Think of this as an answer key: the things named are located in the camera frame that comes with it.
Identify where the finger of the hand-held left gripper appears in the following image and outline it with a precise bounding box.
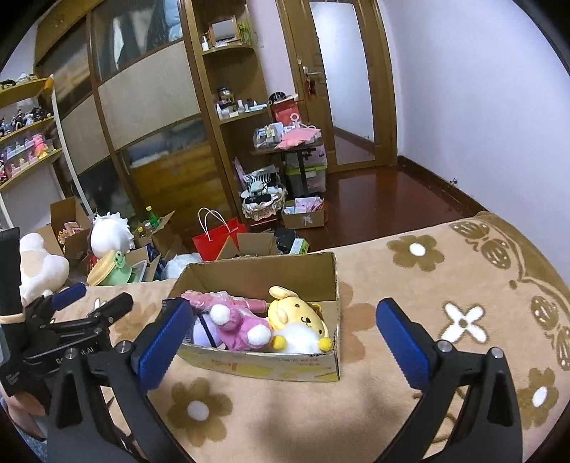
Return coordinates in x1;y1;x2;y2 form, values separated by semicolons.
24;282;87;321
45;291;134;332

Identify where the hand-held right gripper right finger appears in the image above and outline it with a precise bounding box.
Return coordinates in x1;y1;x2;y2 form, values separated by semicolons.
375;297;524;463

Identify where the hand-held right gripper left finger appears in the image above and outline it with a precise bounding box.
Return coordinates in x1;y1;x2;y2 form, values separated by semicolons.
47;297;194;463

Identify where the purple plush toy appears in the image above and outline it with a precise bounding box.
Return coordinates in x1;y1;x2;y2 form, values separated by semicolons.
191;314;223;348

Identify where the pink fluffy plush toy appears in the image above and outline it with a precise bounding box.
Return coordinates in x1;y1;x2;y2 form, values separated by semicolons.
209;303;274;352

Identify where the pink plastic-wrapped plush toy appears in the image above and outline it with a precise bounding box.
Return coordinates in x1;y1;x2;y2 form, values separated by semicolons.
180;289;270;312

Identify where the printed cardboard box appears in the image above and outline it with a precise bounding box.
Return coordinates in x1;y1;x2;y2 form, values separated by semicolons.
162;251;341;384

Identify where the yellow dog plush toy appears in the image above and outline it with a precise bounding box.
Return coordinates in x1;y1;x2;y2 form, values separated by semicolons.
267;285;335;354

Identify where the person's left forearm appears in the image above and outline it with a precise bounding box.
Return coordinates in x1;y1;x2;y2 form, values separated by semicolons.
0;392;47;441

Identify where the beige ribbed disc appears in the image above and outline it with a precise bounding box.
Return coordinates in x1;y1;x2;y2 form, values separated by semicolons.
87;258;117;286

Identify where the white and beige plush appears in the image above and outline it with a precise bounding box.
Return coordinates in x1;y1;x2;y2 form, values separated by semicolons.
18;232;69;303

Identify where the green frog toy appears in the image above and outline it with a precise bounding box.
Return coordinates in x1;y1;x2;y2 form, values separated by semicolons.
107;250;139;286

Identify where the beige floral blanket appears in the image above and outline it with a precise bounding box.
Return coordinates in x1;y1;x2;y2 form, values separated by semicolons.
84;211;570;463

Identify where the white-haired plush head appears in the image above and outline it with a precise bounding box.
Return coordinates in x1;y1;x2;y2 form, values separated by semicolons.
90;211;135;259

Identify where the open brown cardboard box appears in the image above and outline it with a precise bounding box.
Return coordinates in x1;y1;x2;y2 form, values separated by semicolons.
36;196;94;268

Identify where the cardboard box with bottles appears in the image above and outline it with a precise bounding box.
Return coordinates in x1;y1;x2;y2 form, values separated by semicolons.
134;210;188;263

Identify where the red paper bag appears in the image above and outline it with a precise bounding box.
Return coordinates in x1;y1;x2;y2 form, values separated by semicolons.
192;207;248;262

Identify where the small empty cardboard box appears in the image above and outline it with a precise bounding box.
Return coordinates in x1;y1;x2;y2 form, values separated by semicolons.
218;231;281;259

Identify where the cardboard box of pink packets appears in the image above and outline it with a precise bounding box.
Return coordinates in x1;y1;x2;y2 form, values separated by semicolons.
282;196;326;229

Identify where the lace-trimmed basket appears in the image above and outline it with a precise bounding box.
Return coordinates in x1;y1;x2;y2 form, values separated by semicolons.
242;196;286;221

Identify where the wooden figurine display shelf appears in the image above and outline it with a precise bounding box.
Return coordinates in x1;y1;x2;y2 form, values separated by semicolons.
0;76;67;223

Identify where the clear storage bin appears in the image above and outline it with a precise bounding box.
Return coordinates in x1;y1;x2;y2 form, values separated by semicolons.
285;162;328;197

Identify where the wooden wardrobe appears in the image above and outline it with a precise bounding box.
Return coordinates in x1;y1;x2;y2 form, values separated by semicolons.
33;0;277;236

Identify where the small cluttered side table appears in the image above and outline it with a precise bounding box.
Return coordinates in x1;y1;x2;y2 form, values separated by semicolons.
252;125;328;199

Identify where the red gift box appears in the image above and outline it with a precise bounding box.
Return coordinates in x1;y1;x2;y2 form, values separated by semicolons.
271;100;304;128

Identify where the wooden glass door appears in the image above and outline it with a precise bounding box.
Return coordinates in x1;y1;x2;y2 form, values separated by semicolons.
276;0;397;174

